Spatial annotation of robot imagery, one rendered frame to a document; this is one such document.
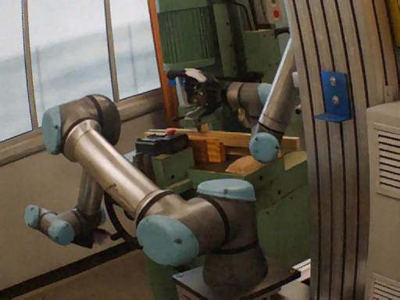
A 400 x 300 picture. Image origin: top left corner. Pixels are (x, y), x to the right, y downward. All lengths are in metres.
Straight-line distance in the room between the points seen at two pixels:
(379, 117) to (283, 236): 1.30
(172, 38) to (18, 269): 1.74
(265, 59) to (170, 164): 0.49
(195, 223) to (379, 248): 0.39
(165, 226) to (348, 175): 0.37
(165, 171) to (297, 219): 0.60
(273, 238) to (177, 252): 1.03
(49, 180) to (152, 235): 2.10
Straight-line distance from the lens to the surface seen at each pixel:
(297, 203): 2.26
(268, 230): 2.13
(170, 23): 2.00
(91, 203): 1.70
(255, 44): 2.11
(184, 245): 1.17
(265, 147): 1.53
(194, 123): 2.06
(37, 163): 3.19
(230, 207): 1.25
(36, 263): 3.29
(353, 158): 1.13
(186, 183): 1.95
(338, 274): 1.27
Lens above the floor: 1.44
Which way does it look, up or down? 14 degrees down
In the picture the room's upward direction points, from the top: 8 degrees counter-clockwise
